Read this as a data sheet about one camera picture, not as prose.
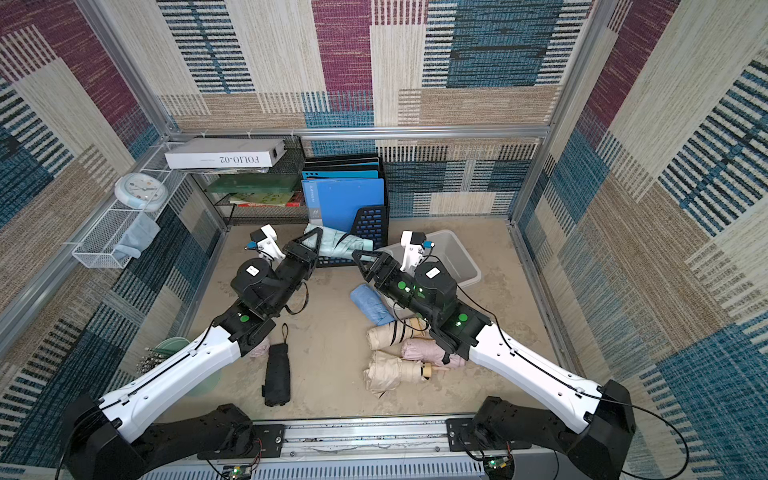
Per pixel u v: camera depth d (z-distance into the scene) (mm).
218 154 792
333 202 913
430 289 479
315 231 677
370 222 914
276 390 796
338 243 669
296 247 610
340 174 938
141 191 754
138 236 692
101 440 376
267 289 516
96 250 670
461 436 730
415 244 609
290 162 902
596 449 375
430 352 814
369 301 940
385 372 785
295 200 1006
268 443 728
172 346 760
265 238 634
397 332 870
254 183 981
